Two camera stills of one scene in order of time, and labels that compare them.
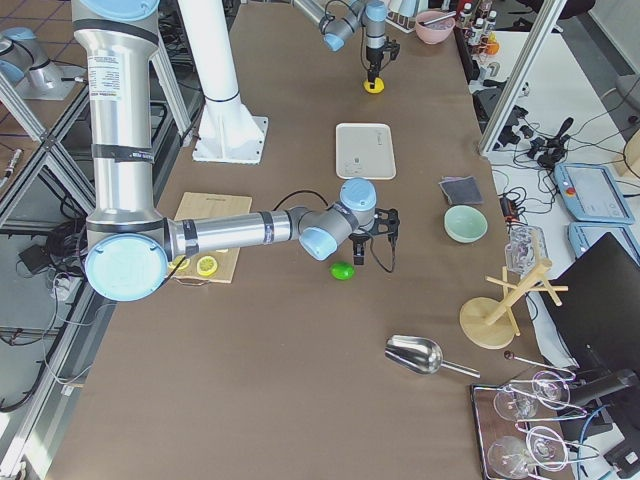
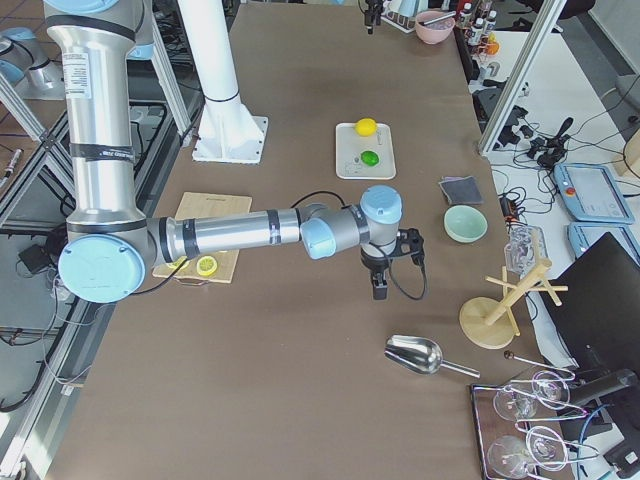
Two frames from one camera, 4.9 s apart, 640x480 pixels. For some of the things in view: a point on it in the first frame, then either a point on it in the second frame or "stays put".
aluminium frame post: [549, 16] stays put
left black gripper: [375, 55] -> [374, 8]
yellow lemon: [379, 85] -> [365, 127]
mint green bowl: [465, 224] stays put
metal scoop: [420, 355] stays put
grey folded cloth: [462, 190] stays put
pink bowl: [434, 27] stays put
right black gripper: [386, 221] -> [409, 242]
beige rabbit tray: [364, 151] stays put
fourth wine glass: [546, 448] stays put
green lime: [342, 271] -> [369, 158]
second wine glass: [551, 389] stays put
